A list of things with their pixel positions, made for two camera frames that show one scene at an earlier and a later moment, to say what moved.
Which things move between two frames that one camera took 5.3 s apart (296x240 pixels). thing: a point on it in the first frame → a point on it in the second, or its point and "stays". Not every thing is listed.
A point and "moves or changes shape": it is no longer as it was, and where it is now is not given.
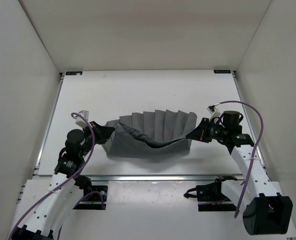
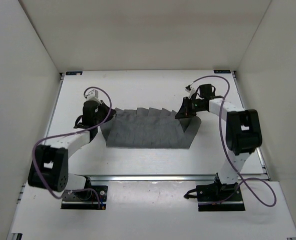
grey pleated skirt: (160, 133) moves or changes shape
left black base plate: (96, 193) stays
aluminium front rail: (153, 178) stays
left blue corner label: (74, 73) stays
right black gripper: (200, 132) → (184, 111)
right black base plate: (211, 198) stays
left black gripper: (104, 132) → (102, 105)
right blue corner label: (222, 71) stays
